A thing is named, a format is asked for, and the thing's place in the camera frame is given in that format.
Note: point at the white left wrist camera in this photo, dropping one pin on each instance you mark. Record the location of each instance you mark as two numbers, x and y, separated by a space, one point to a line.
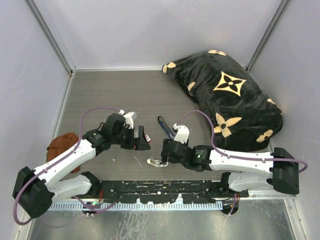
129 117

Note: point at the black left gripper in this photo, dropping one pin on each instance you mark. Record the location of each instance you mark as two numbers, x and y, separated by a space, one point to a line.
140 143

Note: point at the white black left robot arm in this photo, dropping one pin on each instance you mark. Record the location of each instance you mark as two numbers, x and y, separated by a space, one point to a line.
35 190

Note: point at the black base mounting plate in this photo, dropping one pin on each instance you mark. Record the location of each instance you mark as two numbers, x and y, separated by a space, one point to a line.
160 191

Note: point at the white slotted cable duct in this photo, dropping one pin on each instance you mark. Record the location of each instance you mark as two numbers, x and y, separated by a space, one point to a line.
176 206

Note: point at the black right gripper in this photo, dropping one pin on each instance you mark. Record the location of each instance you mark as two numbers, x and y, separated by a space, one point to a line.
165 140

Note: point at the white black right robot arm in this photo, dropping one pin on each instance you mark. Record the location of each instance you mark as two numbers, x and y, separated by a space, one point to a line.
241 170

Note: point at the brown cloth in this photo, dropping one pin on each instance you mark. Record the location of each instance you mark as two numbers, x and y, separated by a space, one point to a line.
61 144

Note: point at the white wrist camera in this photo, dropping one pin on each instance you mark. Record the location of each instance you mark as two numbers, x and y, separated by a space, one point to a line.
129 117
182 133

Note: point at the black floral plush blanket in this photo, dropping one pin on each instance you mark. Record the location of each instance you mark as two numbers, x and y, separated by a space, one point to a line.
244 117

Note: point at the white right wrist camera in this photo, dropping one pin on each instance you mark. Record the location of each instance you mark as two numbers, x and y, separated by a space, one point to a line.
182 133

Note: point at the red staple box sleeve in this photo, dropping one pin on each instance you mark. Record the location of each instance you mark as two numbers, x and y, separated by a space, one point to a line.
148 139

